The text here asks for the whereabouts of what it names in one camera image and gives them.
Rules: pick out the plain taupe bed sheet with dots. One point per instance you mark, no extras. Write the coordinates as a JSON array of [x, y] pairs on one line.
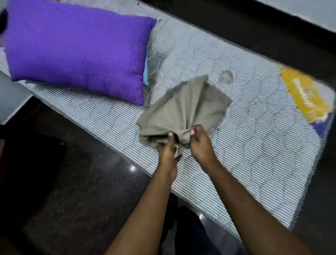
[[183, 105]]

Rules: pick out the person's left forearm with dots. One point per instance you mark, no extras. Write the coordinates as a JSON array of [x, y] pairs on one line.
[[141, 223]]

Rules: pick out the white striped mattress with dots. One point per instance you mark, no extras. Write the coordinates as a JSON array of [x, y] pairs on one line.
[[249, 118]]

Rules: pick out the person's right forearm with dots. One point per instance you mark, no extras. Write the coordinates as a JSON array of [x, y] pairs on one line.
[[249, 215]]

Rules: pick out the purple dotted pillow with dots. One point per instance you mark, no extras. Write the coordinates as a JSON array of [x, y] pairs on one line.
[[78, 47]]

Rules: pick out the person's left hand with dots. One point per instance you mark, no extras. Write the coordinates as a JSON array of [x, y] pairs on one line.
[[166, 163]]

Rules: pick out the light blue pillow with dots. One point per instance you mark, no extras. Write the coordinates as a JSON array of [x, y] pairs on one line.
[[145, 71]]

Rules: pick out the person's right hand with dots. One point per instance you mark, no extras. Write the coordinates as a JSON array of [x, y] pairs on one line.
[[202, 147]]

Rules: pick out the person's dark trousers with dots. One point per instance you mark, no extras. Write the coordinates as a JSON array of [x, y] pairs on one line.
[[191, 233]]

